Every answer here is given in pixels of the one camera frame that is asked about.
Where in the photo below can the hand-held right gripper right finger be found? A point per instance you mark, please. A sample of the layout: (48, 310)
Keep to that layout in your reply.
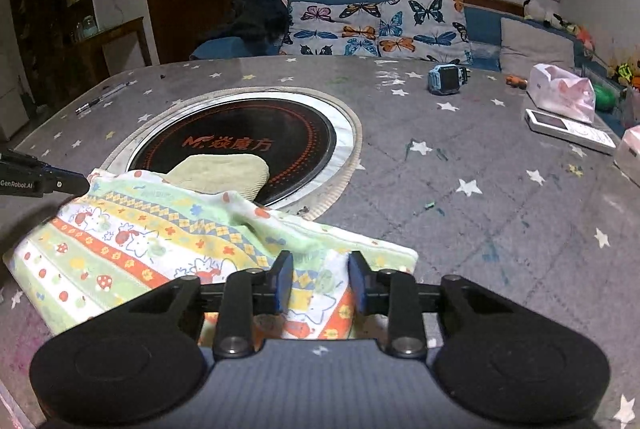
(356, 276)

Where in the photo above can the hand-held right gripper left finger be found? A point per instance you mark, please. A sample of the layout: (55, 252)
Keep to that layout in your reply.
(286, 276)

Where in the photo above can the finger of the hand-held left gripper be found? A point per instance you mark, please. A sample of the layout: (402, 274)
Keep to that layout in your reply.
(67, 181)

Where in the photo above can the colourful printed children's garment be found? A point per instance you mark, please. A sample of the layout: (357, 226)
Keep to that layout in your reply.
(150, 239)

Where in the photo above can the pile of dark clothes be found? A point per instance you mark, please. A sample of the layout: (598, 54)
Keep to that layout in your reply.
(255, 16)

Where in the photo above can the ballpoint pen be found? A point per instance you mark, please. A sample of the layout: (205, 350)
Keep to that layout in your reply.
(102, 97)

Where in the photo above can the grey star-printed tablecloth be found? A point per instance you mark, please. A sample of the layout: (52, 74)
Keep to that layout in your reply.
(450, 219)

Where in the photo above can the round black induction cooker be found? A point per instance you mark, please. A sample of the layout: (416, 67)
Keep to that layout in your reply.
(235, 144)

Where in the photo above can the wooden side table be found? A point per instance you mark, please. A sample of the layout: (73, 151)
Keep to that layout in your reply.
(120, 46)

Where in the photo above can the dark wooden shelf cabinet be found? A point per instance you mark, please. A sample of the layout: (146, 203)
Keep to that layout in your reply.
(55, 19)

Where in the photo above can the blue smartwatch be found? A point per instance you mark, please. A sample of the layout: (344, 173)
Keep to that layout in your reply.
(445, 79)

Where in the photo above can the butterfly-printed pillow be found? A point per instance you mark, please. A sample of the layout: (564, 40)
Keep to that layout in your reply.
(335, 29)
(425, 29)

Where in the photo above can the small orange toy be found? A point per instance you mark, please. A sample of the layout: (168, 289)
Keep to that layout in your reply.
(515, 81)

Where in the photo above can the white remote control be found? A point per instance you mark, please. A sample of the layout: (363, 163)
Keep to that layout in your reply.
(570, 131)

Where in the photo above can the pink and white tissue pack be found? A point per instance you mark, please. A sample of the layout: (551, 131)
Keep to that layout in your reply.
(560, 91)

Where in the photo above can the blue sofa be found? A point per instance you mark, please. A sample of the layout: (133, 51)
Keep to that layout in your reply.
(482, 29)

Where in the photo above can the grey cushion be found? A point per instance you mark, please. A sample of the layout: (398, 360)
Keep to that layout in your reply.
(535, 41)

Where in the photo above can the pink plastic bag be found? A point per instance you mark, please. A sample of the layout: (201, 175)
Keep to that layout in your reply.
(629, 156)

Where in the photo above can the green ball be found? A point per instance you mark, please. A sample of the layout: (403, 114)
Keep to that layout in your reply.
(605, 98)

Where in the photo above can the white plush toy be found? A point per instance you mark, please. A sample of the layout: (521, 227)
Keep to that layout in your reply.
(537, 9)

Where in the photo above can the pile of colourful toys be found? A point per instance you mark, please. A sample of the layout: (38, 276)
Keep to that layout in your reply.
(626, 71)

